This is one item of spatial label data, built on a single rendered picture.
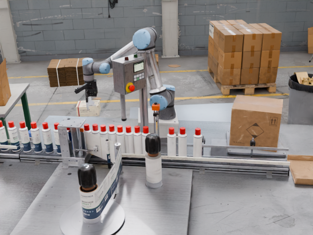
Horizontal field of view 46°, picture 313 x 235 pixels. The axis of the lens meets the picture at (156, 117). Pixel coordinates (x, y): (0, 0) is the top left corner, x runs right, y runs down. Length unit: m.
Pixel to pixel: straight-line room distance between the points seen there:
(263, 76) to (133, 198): 4.11
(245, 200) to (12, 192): 1.27
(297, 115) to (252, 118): 2.27
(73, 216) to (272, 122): 1.29
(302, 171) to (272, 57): 3.52
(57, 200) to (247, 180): 1.05
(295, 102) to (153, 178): 2.88
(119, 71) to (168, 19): 5.47
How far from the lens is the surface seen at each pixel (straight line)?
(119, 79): 2.14
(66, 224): 1.85
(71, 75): 6.26
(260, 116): 2.38
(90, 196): 1.73
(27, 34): 7.93
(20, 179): 2.36
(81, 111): 2.73
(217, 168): 2.25
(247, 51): 5.59
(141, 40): 2.38
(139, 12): 7.54
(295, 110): 4.62
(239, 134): 2.45
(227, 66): 5.56
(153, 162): 1.94
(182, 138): 2.19
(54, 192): 2.09
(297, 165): 2.42
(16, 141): 2.53
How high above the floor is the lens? 2.06
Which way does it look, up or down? 25 degrees down
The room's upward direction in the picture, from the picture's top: 2 degrees counter-clockwise
